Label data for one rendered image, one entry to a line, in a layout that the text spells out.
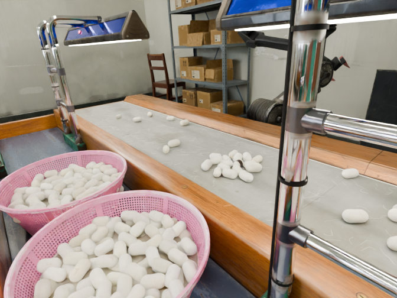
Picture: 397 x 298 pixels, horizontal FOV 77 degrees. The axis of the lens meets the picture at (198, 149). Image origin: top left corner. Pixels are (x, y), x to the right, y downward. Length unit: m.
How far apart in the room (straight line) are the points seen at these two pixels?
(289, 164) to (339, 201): 0.31
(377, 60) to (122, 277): 2.47
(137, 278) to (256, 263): 0.16
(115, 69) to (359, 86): 3.99
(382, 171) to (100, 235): 0.57
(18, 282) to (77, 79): 4.66
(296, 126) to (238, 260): 0.25
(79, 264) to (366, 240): 0.42
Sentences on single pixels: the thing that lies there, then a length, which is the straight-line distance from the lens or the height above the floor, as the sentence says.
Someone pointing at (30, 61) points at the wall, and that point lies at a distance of 4.88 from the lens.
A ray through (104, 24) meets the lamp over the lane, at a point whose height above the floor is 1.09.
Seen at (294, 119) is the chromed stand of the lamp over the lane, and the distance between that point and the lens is 0.22.
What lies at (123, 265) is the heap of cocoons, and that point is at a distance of 0.40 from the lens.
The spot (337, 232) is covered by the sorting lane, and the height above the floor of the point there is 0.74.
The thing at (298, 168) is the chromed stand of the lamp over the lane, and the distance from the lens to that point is 0.24.
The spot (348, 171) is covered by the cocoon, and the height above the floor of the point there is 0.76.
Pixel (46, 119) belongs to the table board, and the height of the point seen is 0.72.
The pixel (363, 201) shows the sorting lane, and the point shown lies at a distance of 0.56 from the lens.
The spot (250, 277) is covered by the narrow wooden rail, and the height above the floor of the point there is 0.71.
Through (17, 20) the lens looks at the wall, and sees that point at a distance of 4.89.
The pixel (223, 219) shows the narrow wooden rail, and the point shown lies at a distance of 0.41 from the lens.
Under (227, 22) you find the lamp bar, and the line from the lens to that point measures 0.44.
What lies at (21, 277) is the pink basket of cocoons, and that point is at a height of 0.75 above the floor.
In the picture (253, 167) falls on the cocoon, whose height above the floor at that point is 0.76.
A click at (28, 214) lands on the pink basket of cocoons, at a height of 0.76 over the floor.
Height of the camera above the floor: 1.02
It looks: 23 degrees down
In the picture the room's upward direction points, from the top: 3 degrees counter-clockwise
